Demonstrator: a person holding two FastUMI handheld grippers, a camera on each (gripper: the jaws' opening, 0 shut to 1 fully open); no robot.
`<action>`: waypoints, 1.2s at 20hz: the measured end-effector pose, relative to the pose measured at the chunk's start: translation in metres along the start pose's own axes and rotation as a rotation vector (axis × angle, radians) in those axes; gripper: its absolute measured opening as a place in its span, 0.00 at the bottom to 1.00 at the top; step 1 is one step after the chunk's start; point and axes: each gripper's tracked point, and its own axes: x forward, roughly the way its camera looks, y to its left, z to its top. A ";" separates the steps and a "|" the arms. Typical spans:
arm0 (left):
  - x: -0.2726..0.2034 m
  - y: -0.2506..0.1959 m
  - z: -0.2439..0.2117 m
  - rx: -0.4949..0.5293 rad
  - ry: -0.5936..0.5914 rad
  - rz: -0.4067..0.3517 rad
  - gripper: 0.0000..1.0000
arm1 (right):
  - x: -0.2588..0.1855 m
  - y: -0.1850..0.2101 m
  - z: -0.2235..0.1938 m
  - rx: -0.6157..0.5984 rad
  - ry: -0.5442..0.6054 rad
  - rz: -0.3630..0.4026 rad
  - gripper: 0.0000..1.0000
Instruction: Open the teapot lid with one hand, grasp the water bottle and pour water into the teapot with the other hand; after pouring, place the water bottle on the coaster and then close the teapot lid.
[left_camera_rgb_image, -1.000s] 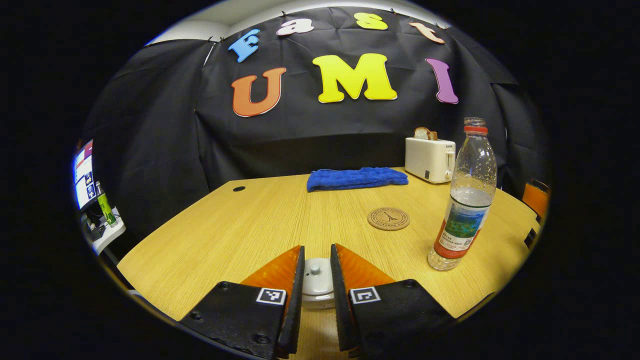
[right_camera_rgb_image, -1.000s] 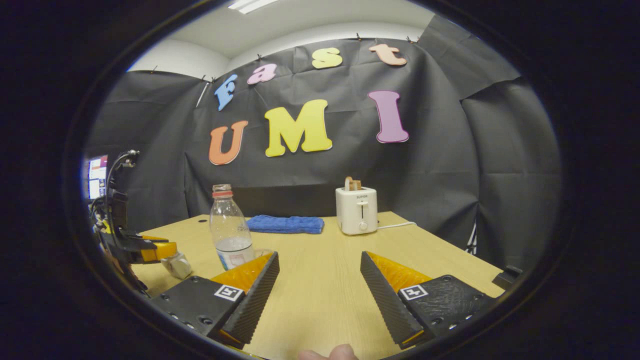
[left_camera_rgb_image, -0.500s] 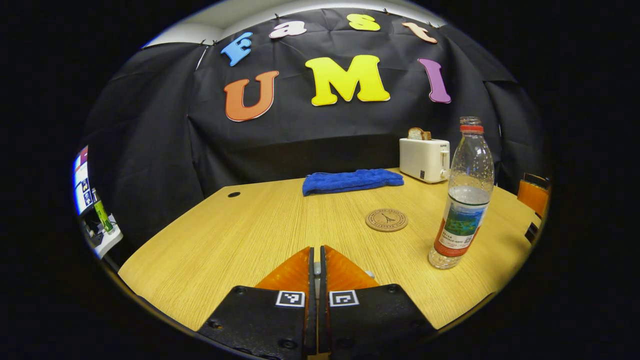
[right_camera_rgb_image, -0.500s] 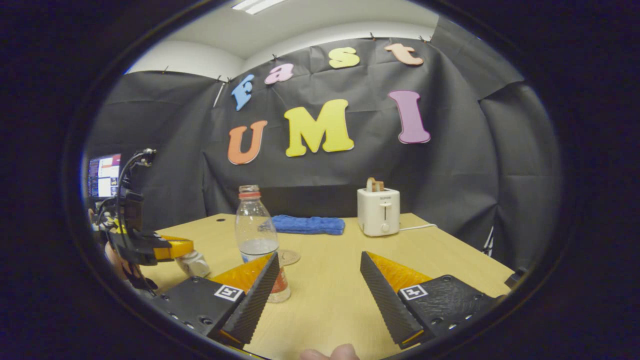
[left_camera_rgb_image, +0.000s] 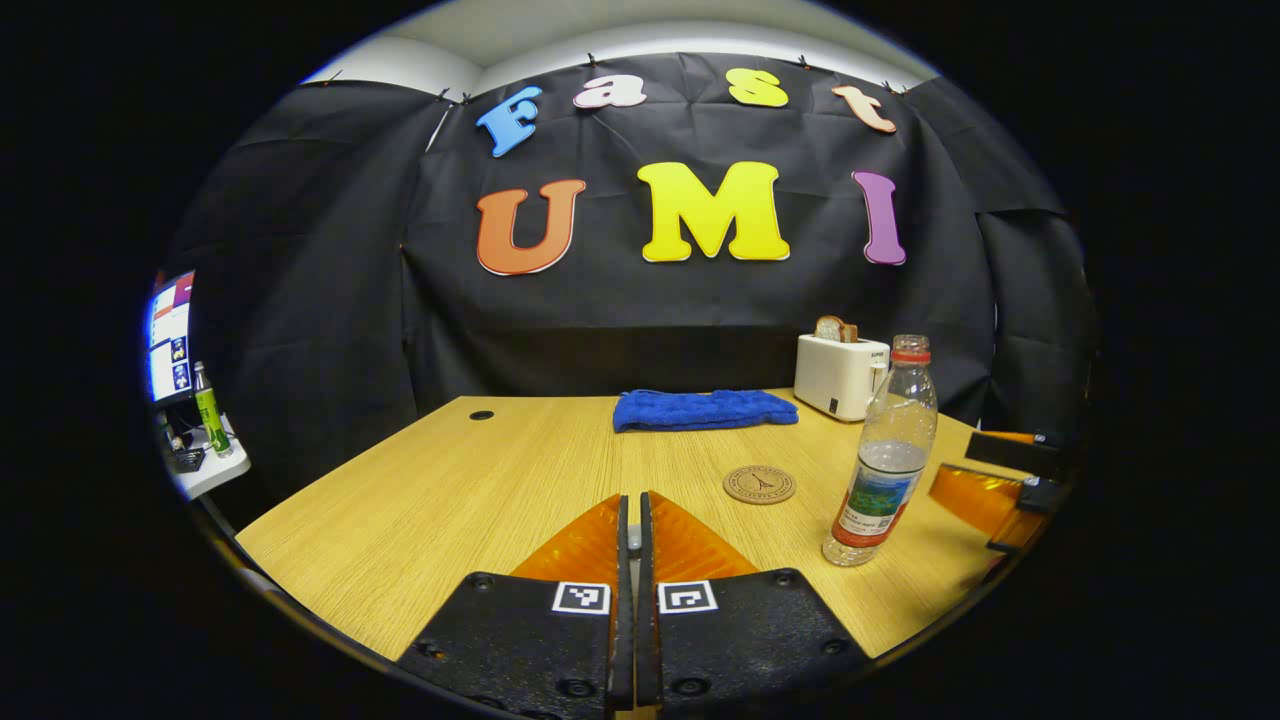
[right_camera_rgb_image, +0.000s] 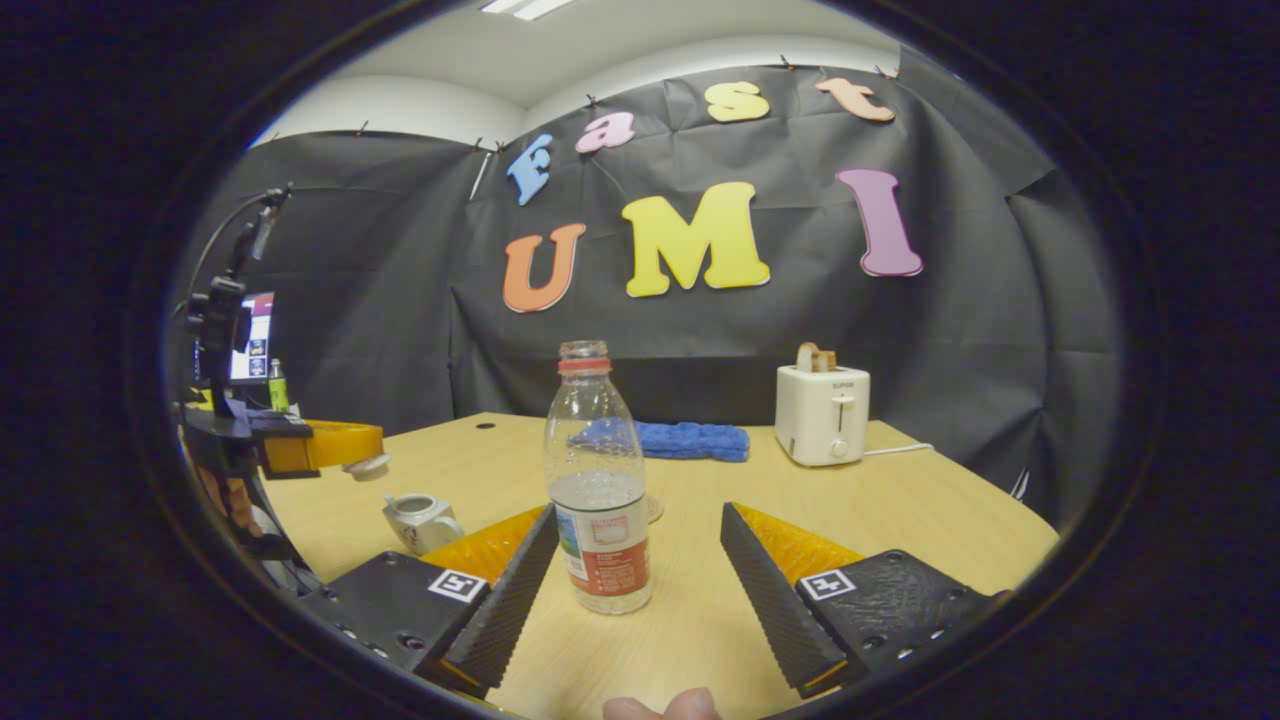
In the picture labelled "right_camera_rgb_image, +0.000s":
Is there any clear plastic water bottle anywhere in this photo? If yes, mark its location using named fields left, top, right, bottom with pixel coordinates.
left=543, top=340, right=654, bottom=616

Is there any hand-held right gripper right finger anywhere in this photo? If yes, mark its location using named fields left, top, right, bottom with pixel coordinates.
left=720, top=501, right=1006, bottom=701

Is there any white teacup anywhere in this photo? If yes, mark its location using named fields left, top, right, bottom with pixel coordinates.
left=383, top=493, right=466, bottom=557

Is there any computer monitor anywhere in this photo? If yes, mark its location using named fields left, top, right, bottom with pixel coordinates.
left=195, top=291, right=276, bottom=383

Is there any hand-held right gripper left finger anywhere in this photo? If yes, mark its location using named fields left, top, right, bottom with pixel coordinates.
left=300, top=503, right=561, bottom=701

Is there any ceiling light panel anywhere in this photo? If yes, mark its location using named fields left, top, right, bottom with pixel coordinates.
left=478, top=0, right=579, bottom=23

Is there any blue towel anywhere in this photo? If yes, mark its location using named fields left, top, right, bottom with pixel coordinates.
left=570, top=418, right=751, bottom=463

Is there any black backdrop cloth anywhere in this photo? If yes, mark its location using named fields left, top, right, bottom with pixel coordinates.
left=175, top=45, right=1121, bottom=531

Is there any white toaster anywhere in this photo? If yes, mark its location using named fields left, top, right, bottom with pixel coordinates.
left=775, top=364, right=871, bottom=468

